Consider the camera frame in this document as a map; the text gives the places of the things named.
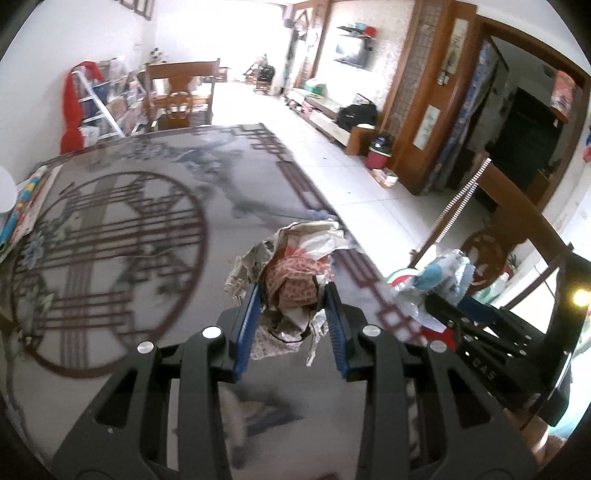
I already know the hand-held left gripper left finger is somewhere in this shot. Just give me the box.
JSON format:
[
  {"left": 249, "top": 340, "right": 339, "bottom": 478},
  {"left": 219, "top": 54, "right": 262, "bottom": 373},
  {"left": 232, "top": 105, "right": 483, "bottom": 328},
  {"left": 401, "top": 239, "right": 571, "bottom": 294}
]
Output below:
[{"left": 51, "top": 281, "right": 264, "bottom": 480}]

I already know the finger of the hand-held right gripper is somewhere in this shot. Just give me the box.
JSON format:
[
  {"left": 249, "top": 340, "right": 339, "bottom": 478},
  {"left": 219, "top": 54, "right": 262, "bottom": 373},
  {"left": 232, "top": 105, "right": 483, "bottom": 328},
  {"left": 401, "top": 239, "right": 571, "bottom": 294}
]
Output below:
[
  {"left": 458, "top": 294, "right": 551, "bottom": 343},
  {"left": 424, "top": 294, "right": 549, "bottom": 408}
]

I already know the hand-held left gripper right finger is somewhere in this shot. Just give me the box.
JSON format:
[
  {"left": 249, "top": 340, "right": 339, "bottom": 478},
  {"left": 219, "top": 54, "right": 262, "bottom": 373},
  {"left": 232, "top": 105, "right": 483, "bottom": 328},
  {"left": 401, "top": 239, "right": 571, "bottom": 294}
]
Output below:
[{"left": 323, "top": 281, "right": 541, "bottom": 480}]

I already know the clear plastic bottle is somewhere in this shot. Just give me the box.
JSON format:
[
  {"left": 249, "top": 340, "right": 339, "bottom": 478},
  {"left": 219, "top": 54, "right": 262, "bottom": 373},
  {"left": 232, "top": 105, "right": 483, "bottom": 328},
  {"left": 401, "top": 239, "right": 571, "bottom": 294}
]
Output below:
[{"left": 390, "top": 249, "right": 476, "bottom": 330}]

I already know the patterned wrapper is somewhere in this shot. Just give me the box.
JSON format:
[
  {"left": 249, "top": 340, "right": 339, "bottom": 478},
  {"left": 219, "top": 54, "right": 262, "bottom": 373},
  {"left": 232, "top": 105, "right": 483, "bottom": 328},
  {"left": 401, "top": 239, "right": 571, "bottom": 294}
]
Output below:
[{"left": 224, "top": 220, "right": 352, "bottom": 367}]

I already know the printed white plastic bag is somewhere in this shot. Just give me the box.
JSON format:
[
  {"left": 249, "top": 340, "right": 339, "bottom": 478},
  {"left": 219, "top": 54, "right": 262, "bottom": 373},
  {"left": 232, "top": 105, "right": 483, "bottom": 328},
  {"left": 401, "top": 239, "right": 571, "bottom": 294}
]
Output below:
[{"left": 383, "top": 267, "right": 513, "bottom": 349}]

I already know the patterned tablecloth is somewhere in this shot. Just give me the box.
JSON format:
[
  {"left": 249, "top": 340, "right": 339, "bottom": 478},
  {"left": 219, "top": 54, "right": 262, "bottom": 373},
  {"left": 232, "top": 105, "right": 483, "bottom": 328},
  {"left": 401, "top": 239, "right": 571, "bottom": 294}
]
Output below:
[{"left": 0, "top": 122, "right": 444, "bottom": 480}]

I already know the red bin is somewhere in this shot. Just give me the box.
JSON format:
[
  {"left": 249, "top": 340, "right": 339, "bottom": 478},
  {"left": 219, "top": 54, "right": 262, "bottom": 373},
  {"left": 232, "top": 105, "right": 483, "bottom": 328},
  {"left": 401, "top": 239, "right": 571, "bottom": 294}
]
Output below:
[{"left": 366, "top": 134, "right": 394, "bottom": 171}]

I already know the small framed painting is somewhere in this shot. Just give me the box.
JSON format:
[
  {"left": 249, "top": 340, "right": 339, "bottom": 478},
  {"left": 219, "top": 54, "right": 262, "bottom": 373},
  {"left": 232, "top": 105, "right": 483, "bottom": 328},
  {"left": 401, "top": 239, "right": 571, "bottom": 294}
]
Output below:
[{"left": 413, "top": 105, "right": 439, "bottom": 149}]

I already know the blue patterned door curtain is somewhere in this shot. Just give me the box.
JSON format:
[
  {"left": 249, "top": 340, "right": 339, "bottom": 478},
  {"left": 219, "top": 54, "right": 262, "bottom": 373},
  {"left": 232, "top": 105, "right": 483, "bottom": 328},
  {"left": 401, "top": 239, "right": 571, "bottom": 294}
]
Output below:
[{"left": 427, "top": 41, "right": 492, "bottom": 192}]

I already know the small wooden side cabinet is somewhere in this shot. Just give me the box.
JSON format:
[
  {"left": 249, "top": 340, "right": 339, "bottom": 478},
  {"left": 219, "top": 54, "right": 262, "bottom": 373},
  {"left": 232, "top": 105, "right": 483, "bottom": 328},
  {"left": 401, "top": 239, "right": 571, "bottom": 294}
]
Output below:
[{"left": 345, "top": 124, "right": 384, "bottom": 157}]

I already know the black bag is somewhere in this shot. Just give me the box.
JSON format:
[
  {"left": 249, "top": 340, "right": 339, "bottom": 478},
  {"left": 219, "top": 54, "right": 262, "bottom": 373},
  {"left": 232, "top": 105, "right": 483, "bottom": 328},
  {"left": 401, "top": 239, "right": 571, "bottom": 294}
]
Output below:
[{"left": 336, "top": 104, "right": 378, "bottom": 132}]

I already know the low television cabinet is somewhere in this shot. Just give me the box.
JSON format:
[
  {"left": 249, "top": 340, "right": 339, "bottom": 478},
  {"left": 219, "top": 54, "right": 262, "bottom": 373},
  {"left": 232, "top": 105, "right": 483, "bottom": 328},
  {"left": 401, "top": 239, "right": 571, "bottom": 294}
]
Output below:
[{"left": 284, "top": 88, "right": 370, "bottom": 148}]

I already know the red hanging decoration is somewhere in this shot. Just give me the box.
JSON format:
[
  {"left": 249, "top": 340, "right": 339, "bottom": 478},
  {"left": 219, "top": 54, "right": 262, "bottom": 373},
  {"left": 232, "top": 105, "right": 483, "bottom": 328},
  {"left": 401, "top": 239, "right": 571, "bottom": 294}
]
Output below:
[{"left": 551, "top": 70, "right": 575, "bottom": 123}]

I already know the metal magazine rack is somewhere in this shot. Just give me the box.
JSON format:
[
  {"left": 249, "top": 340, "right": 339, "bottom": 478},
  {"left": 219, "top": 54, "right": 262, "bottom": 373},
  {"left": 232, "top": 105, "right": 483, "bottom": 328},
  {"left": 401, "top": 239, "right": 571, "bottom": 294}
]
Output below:
[{"left": 104, "top": 58, "right": 148, "bottom": 134}]

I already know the tall framed painting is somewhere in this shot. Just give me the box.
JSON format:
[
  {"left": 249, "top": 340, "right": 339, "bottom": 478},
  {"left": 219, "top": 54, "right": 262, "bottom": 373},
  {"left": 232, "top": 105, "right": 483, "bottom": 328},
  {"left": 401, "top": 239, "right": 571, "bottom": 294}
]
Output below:
[{"left": 450, "top": 18, "right": 468, "bottom": 86}]

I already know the colourful children's book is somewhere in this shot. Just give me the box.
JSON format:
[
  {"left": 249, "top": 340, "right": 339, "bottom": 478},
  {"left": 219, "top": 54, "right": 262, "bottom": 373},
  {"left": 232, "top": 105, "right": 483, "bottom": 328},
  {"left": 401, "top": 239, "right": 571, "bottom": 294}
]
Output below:
[{"left": 0, "top": 165, "right": 63, "bottom": 264}]

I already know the white step ladder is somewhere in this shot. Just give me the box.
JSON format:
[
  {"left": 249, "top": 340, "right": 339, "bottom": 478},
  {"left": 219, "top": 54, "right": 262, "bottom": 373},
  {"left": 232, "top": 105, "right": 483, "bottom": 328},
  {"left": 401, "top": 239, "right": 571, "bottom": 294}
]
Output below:
[{"left": 74, "top": 69, "right": 127, "bottom": 139}]

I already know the red cloth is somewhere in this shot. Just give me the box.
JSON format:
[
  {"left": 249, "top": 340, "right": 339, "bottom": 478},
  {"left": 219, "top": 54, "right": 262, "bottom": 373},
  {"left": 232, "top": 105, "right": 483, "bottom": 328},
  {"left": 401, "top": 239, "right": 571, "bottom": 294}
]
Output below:
[{"left": 60, "top": 61, "right": 105, "bottom": 155}]

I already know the white desk lamp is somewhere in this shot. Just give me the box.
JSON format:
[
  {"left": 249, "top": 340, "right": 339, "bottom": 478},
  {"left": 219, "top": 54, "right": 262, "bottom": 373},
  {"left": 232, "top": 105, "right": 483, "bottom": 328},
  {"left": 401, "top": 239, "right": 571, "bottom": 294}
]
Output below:
[{"left": 0, "top": 167, "right": 18, "bottom": 213}]

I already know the black white striped cord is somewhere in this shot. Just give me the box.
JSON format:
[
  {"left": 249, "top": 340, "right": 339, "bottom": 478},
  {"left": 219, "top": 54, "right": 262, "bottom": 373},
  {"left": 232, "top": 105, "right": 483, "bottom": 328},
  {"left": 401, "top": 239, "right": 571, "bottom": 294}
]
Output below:
[{"left": 434, "top": 157, "right": 491, "bottom": 243}]

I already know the wall television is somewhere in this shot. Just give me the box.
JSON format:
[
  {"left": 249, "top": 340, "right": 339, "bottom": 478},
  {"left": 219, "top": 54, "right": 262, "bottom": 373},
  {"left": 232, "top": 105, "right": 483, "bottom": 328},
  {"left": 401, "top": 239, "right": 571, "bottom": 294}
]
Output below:
[{"left": 333, "top": 39, "right": 370, "bottom": 70}]

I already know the wall shelf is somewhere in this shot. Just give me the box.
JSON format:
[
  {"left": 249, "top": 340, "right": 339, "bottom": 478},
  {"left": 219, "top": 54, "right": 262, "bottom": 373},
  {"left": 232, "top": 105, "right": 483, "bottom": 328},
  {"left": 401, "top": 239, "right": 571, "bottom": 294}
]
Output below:
[{"left": 337, "top": 23, "right": 377, "bottom": 40}]

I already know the dark framed wall picture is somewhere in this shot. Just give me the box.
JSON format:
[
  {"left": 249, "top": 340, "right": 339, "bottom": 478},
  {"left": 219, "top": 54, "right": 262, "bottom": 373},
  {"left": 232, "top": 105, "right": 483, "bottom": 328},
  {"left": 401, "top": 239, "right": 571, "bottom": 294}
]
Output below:
[{"left": 119, "top": 0, "right": 155, "bottom": 20}]

